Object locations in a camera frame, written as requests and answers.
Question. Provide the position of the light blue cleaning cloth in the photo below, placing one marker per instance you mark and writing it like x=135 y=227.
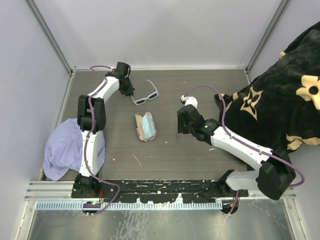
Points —
x=148 y=127

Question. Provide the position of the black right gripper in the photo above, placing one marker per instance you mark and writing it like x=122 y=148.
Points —
x=181 y=129

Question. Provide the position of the flag print glasses case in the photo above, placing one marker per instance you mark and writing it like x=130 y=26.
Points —
x=139 y=130

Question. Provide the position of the black floral plush blanket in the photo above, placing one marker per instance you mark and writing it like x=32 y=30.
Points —
x=281 y=107

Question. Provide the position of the black paint-splattered base plate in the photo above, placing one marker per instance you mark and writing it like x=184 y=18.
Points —
x=155 y=191

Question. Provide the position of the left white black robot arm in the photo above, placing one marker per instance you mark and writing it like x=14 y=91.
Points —
x=91 y=119

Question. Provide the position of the aluminium front rail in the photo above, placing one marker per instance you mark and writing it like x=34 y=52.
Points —
x=60 y=190

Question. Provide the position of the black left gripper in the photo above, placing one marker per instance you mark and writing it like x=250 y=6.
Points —
x=129 y=92

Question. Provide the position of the right aluminium frame post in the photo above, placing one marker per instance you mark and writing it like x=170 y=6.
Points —
x=283 y=4

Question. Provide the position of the slotted white cable duct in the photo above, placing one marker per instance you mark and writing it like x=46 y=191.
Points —
x=94 y=205

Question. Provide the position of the lavender crumpled cloth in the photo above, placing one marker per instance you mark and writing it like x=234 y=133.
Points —
x=63 y=150

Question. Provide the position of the aluminium frame post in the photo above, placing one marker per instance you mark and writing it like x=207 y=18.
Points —
x=283 y=4
x=47 y=24

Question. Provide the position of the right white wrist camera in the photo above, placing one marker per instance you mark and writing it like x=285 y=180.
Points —
x=189 y=100

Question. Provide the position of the left aluminium frame post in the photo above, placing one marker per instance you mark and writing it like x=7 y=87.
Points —
x=47 y=24

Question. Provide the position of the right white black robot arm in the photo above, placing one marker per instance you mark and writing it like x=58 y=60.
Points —
x=272 y=170

